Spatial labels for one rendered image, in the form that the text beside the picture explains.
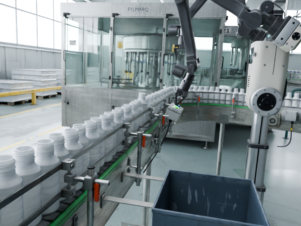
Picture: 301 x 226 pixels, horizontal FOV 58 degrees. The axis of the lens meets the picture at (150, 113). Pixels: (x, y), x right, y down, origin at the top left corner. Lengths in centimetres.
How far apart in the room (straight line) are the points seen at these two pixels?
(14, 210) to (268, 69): 130
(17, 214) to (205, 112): 239
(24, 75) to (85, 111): 563
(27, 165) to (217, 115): 239
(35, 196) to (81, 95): 449
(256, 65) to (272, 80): 11
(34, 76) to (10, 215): 972
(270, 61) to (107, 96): 368
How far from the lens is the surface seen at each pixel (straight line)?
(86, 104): 504
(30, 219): 60
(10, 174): 56
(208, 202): 111
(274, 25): 139
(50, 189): 66
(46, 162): 64
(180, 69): 154
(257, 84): 154
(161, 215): 81
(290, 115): 258
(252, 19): 138
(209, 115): 281
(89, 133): 84
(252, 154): 166
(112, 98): 483
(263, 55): 153
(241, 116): 281
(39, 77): 1013
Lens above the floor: 134
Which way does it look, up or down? 10 degrees down
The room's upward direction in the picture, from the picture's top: 3 degrees clockwise
